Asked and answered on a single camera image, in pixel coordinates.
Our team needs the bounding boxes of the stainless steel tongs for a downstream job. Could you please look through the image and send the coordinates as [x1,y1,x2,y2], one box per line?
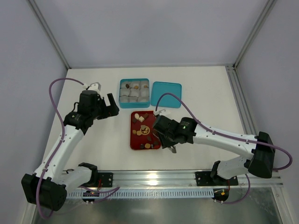
[153,130,177,154]

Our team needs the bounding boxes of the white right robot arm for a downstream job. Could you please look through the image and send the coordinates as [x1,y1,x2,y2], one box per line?
[153,115,275,185]

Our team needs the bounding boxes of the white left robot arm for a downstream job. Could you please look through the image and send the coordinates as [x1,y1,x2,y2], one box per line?
[21,90,119,211]

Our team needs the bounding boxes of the red lacquer tray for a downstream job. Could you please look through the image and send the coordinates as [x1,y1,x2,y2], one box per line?
[129,111,161,150]

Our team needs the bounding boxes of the teal tin box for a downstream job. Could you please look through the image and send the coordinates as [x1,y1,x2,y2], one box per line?
[119,78,150,109]

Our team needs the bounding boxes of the teal tin lid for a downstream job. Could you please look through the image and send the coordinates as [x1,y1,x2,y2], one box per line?
[150,81,182,109]

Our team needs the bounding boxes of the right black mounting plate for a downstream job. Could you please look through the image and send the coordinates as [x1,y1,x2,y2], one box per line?
[195,171,239,187]

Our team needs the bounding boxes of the black mounting plate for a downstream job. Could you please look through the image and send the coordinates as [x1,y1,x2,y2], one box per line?
[195,171,239,187]
[97,172,114,188]

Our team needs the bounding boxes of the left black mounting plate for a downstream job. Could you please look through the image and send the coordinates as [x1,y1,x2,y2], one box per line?
[97,172,114,188]

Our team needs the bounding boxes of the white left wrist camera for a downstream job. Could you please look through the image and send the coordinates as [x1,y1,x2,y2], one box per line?
[82,82,101,93]

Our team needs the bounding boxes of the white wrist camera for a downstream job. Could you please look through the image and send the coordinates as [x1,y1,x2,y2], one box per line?
[153,109,170,116]
[82,82,101,93]

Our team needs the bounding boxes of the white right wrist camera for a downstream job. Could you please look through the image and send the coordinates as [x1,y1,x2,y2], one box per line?
[153,109,170,116]

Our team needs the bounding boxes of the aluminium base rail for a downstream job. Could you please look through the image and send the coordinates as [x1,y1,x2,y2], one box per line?
[62,169,284,188]

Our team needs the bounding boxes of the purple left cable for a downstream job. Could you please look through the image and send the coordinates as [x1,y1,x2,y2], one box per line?
[36,78,121,219]

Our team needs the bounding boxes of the white slotted cable duct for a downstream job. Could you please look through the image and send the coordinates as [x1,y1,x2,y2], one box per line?
[67,189,214,200]

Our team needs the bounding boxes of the aluminium frame post left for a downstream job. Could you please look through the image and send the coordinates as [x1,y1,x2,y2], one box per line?
[26,0,71,70]

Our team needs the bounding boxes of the aluminium frame post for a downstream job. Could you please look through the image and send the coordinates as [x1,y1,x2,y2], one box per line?
[26,0,71,70]
[233,0,277,70]

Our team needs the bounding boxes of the aluminium frame post right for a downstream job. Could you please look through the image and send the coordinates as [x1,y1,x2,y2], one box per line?
[233,0,277,70]

